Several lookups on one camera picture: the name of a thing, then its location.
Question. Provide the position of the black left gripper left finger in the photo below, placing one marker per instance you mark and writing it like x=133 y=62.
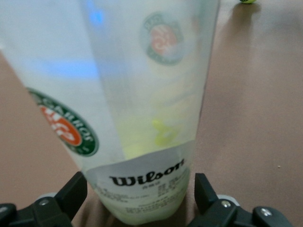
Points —
x=68 y=198

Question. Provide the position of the yellow tennis ball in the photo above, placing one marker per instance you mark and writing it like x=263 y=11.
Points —
x=248 y=1
x=139 y=139

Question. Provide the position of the clear plastic tennis ball can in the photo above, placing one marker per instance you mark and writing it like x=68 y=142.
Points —
x=71 y=47

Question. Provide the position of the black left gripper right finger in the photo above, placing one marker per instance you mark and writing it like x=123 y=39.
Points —
x=206 y=196

